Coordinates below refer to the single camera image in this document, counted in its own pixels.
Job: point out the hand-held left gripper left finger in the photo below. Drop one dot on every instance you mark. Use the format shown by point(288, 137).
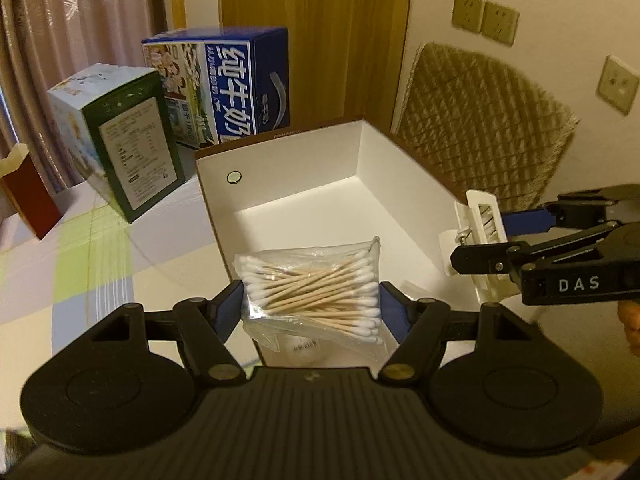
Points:
point(230, 306)

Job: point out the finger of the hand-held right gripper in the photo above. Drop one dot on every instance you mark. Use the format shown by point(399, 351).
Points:
point(480, 257)
point(525, 220)

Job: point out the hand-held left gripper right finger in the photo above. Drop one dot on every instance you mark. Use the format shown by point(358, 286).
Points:
point(395, 311)

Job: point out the white plastic clip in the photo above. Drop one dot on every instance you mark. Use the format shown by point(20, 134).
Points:
point(495, 287)

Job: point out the bag of cotton swabs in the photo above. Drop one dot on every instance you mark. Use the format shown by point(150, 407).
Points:
point(310, 285)

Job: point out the white storage box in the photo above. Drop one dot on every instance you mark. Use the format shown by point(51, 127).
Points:
point(310, 180)

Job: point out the person's right hand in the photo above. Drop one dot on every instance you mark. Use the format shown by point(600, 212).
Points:
point(631, 320)

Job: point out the green and white box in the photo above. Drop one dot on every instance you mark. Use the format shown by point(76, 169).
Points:
point(140, 160)

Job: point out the blue milk carton box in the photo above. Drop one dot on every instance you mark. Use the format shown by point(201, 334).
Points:
point(235, 85)

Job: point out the dark red paper box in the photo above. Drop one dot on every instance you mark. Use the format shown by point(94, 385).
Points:
point(30, 200)

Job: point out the wooden wardrobe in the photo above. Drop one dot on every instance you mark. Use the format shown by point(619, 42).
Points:
point(325, 35)

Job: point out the pink patterned curtain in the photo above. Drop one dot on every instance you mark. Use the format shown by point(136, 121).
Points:
point(75, 20)

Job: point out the beige wall socket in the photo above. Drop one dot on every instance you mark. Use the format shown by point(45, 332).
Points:
point(467, 10)
point(500, 22)
point(620, 85)

